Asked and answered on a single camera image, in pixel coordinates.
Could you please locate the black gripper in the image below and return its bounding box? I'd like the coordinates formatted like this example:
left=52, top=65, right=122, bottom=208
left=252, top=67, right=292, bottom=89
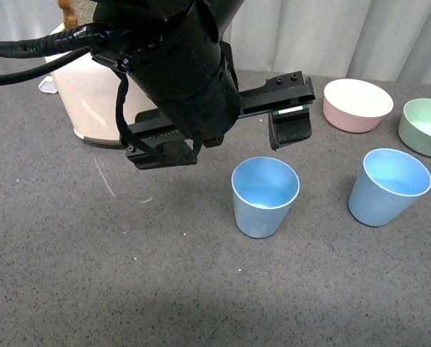
left=126, top=72, right=315, bottom=170

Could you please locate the light blue cup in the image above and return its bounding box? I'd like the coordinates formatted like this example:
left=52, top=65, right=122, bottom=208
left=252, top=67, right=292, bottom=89
left=348, top=148, right=431, bottom=227
left=231, top=157, right=300, bottom=239

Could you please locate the pink bowl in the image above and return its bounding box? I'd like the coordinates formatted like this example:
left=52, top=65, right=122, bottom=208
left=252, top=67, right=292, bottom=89
left=323, top=79, right=393, bottom=134

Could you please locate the green bowl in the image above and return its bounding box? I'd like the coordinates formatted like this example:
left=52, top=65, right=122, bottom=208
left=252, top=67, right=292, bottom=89
left=398, top=98, right=431, bottom=158

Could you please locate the grey curtain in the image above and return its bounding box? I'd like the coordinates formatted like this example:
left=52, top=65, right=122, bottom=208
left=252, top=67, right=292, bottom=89
left=0, top=0, right=431, bottom=86

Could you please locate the white toaster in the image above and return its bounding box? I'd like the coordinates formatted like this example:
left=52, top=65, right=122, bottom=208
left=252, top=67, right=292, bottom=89
left=43, top=22, right=158, bottom=146

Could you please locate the toasted bread slice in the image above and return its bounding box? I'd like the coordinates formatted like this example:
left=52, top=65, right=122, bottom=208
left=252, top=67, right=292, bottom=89
left=57, top=0, right=78, bottom=30

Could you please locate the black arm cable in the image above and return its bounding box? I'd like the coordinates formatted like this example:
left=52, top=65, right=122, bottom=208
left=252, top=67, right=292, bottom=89
left=0, top=22, right=129, bottom=87

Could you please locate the white plug and cable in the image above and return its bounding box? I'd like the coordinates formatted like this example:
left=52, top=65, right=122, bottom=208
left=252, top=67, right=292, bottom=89
left=38, top=76, right=59, bottom=95

